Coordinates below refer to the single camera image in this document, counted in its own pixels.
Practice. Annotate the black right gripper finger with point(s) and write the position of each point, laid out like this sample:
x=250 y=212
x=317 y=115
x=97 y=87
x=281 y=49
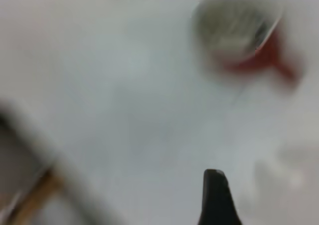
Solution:
x=215 y=200

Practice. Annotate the red ceramic mug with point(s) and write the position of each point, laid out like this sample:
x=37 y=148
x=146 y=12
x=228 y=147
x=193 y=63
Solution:
x=264 y=58

